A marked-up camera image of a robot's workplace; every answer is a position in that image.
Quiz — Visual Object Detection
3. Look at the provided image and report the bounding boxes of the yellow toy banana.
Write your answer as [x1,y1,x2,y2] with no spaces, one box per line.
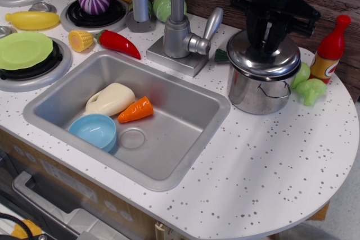
[5,11,60,30]

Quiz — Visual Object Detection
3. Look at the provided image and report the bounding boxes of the cream toy milk jug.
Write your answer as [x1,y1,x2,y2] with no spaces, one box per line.
[83,83,135,116]

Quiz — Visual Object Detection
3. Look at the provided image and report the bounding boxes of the light green toy vegetable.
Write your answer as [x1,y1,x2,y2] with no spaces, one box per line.
[291,62,311,89]

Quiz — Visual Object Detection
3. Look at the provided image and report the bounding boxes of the red toy chili pepper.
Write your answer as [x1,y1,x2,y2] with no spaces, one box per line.
[95,30,141,60]

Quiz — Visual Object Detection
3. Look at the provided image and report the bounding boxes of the black cable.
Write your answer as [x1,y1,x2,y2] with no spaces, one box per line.
[0,212,36,240]

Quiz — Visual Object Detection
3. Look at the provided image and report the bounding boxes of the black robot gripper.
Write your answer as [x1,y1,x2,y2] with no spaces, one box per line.
[231,0,321,51]

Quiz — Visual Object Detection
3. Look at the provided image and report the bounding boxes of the front stove burner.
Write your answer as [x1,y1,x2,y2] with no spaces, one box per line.
[0,36,73,93]

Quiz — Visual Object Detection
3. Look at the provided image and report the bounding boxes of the light blue bowl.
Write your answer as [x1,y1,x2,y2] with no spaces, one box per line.
[68,114,117,152]

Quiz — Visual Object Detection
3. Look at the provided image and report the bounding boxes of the silver toy faucet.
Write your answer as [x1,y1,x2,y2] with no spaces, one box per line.
[147,0,223,77]

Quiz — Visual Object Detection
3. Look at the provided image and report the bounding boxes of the yellow toy bottom left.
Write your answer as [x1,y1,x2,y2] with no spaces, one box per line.
[11,220,43,239]

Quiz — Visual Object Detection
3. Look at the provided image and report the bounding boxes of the light green plate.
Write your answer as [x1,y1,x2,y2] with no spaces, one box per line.
[1,32,53,70]

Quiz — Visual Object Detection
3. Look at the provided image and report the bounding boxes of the red toy ketchup bottle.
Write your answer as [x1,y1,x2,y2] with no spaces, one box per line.
[310,15,351,84]

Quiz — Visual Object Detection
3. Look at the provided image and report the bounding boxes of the dark green toy piece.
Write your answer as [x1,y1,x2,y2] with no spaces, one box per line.
[214,49,229,62]

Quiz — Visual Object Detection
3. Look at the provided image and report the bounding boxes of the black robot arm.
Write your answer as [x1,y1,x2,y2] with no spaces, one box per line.
[231,0,321,53]

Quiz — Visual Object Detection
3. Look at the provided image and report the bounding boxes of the silver sink basin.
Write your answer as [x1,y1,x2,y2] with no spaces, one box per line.
[23,51,230,191]

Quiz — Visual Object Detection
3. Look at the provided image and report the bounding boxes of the green toy broccoli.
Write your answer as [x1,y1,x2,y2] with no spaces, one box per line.
[296,78,327,106]

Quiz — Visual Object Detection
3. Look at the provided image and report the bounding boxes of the silver stove knob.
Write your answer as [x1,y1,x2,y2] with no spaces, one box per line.
[29,2,57,13]

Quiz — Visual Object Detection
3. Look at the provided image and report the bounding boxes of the middle stove burner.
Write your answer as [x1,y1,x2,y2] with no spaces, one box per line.
[60,0,128,34]

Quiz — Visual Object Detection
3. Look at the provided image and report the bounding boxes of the yellow toy corn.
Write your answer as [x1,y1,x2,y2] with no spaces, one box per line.
[68,30,94,52]

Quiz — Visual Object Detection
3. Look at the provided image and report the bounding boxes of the steel pot lid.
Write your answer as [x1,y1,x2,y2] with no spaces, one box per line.
[226,30,301,81]

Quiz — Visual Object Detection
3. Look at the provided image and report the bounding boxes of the orange toy carrot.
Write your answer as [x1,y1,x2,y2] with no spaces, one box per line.
[118,96,154,123]

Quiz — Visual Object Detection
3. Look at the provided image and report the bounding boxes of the green toy cabbage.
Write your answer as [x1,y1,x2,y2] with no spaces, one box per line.
[152,0,171,23]

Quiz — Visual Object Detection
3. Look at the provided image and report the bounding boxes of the stainless steel pot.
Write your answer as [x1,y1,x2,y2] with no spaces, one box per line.
[227,66,294,115]

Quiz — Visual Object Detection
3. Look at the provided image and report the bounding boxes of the silver curved post left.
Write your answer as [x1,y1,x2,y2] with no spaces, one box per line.
[125,0,152,33]

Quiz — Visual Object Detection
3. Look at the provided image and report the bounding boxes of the oven door handle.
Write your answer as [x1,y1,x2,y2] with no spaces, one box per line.
[12,171,98,239]

